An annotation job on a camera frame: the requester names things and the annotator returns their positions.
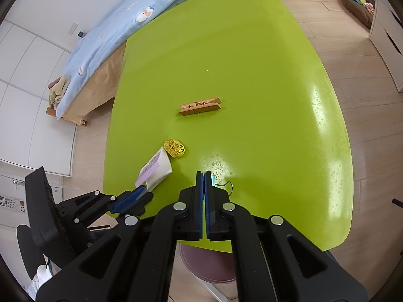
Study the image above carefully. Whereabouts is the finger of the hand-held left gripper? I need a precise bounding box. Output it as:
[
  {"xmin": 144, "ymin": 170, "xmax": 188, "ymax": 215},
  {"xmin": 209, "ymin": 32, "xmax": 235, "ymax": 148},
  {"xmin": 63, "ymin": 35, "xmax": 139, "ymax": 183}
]
[
  {"xmin": 63, "ymin": 186, "xmax": 148, "ymax": 214},
  {"xmin": 74, "ymin": 192, "xmax": 155, "ymax": 231}
]

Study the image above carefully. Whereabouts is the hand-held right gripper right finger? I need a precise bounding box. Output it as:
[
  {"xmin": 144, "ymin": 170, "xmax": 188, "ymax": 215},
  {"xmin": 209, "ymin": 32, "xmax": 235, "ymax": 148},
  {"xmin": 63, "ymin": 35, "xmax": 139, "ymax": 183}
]
[{"xmin": 205, "ymin": 170, "xmax": 369, "ymax": 302}]

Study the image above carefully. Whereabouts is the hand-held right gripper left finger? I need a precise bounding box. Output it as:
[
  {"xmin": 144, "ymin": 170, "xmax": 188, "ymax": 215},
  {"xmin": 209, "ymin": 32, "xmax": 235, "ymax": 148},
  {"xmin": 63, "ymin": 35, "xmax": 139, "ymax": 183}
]
[{"xmin": 36, "ymin": 170, "xmax": 205, "ymax": 302}]

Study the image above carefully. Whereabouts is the small metal hook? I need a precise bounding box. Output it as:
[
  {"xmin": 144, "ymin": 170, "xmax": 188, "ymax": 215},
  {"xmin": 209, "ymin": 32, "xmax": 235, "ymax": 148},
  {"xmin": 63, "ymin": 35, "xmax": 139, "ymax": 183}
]
[{"xmin": 210, "ymin": 176, "xmax": 234, "ymax": 196}]

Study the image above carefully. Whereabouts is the purple and white small box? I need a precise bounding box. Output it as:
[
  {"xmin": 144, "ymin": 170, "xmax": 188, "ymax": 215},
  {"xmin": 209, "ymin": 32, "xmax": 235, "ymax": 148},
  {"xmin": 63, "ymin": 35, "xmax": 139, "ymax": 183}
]
[{"xmin": 135, "ymin": 146, "xmax": 173, "ymax": 192}]

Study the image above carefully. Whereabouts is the purple plastic waste bin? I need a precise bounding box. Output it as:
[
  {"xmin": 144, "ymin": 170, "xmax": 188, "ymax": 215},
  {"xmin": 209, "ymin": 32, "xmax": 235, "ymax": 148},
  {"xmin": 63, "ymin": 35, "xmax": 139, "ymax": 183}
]
[{"xmin": 179, "ymin": 242, "xmax": 237, "ymax": 284}]

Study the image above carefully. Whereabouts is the white sneaker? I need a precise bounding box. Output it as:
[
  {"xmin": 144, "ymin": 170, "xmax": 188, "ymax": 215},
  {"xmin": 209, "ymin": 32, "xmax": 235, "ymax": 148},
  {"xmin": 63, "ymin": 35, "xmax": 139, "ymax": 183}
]
[{"xmin": 27, "ymin": 259, "xmax": 61, "ymax": 299}]

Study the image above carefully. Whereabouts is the wooden clothespin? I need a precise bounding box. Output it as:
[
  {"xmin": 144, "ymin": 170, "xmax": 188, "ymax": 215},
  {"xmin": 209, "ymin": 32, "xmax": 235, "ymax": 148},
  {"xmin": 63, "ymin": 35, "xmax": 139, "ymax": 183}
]
[{"xmin": 178, "ymin": 96, "xmax": 222, "ymax": 116}]

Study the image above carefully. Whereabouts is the wooden bed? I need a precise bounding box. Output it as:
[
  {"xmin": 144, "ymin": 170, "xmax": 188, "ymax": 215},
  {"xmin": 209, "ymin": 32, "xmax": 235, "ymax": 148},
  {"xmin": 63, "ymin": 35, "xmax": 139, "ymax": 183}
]
[{"xmin": 46, "ymin": 0, "xmax": 279, "ymax": 127}]

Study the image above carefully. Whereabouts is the beige bed skirt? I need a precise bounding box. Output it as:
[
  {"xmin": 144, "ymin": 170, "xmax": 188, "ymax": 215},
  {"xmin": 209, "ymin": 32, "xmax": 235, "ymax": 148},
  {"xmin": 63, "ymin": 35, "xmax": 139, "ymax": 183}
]
[{"xmin": 61, "ymin": 42, "xmax": 128, "ymax": 126}]

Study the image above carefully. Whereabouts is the white wardrobe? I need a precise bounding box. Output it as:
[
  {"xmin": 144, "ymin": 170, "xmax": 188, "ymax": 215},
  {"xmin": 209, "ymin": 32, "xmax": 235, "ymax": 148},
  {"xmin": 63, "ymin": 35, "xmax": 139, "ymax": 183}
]
[{"xmin": 0, "ymin": 19, "xmax": 78, "ymax": 177}]

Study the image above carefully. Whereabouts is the yellow folded towel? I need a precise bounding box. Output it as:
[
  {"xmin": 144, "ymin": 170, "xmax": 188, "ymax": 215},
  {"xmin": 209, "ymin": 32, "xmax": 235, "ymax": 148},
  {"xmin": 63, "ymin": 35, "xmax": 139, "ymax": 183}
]
[{"xmin": 48, "ymin": 75, "xmax": 71, "ymax": 108}]

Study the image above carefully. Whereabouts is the white drawer cabinet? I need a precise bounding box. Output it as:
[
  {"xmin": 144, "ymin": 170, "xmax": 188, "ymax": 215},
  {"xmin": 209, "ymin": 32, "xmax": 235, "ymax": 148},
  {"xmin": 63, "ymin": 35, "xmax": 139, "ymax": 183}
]
[{"xmin": 368, "ymin": 0, "xmax": 403, "ymax": 93}]

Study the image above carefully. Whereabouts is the brown pet bed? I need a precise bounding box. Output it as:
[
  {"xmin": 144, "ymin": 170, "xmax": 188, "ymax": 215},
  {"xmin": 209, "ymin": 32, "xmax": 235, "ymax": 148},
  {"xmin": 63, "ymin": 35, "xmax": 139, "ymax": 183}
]
[{"xmin": 340, "ymin": 0, "xmax": 374, "ymax": 29}]

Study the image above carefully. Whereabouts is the wall keypad panel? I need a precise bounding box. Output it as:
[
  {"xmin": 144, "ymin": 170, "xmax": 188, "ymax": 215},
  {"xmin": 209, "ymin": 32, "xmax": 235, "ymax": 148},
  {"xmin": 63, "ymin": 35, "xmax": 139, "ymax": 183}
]
[{"xmin": 0, "ymin": 193, "xmax": 26, "ymax": 215}]

